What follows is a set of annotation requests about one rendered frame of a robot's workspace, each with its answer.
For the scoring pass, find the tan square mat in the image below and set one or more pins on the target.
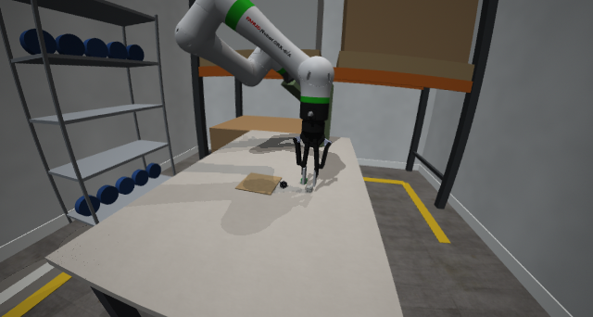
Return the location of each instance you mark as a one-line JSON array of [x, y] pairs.
[[259, 183]]

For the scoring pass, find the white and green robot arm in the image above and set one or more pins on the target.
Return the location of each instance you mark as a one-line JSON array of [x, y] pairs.
[[196, 34]]

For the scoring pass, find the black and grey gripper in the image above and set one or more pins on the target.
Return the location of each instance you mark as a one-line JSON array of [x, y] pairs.
[[312, 135]]

